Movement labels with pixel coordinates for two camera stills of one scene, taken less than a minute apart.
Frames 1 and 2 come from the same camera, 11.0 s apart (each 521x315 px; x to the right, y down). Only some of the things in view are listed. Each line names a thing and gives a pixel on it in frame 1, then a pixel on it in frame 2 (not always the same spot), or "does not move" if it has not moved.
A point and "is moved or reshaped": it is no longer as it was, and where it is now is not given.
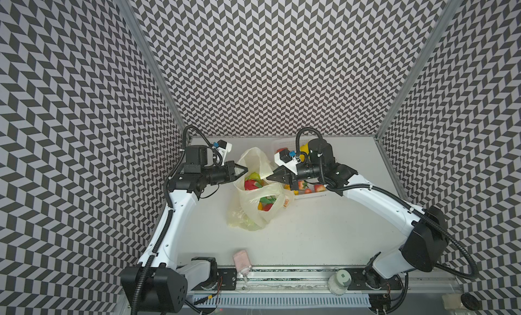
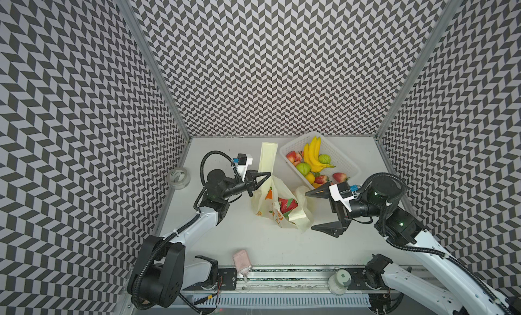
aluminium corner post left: [143, 39] does not move
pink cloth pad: [241, 260] does not move
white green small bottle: [339, 282] does not move
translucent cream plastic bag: [258, 197] is moved or reshaped
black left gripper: [230, 169] -> [250, 182]
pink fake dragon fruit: [267, 201] -> [287, 206]
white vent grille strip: [290, 299] does not move
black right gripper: [290, 174] -> [340, 209]
